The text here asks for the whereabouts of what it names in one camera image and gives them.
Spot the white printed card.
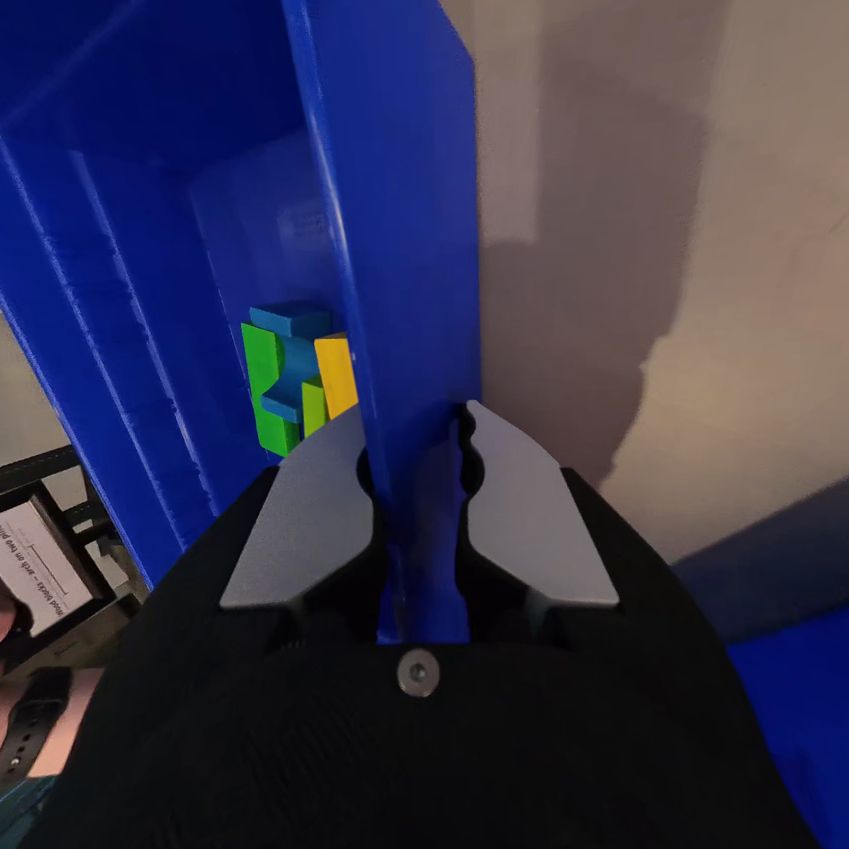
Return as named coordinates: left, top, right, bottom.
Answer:
left=0, top=498, right=102, bottom=640

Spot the person's left forearm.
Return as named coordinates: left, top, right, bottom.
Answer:
left=0, top=597, right=118, bottom=797

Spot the blue plastic bin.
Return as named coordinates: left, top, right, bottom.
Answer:
left=670, top=478, right=849, bottom=849
left=0, top=0, right=481, bottom=646

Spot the lime green plank block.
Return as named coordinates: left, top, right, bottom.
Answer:
left=302, top=382, right=331, bottom=441

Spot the black wristwatch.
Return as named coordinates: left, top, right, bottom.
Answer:
left=0, top=668, right=75, bottom=786

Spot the blue arch block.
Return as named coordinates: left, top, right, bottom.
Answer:
left=250, top=303, right=335, bottom=428

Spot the yellow arch block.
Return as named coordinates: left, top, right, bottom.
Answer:
left=315, top=335, right=360, bottom=423

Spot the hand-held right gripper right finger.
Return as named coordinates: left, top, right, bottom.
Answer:
left=455, top=398, right=620, bottom=611

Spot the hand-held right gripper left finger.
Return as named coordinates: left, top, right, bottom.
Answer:
left=219, top=405, right=388, bottom=612

